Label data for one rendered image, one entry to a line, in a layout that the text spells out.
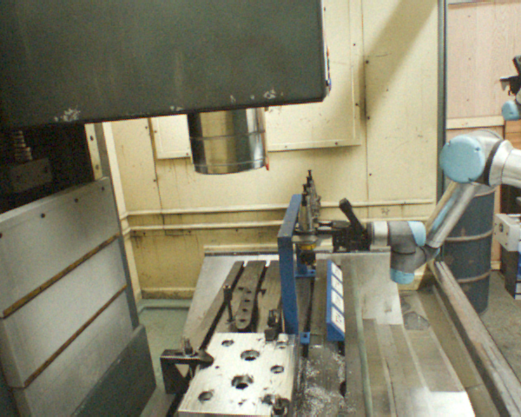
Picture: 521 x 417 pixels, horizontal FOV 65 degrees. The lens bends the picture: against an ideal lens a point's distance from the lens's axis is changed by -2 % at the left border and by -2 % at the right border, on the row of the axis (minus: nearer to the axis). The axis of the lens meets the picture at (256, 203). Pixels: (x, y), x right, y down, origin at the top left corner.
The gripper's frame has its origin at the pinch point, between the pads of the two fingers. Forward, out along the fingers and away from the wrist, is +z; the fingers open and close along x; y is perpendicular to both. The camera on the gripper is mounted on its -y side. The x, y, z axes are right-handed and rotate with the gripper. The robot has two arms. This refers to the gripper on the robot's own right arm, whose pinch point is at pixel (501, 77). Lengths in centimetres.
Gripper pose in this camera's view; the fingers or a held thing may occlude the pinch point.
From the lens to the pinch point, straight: 215.7
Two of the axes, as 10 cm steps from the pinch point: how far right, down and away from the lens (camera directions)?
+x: 9.7, -2.4, 0.1
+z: -0.7, -2.5, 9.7
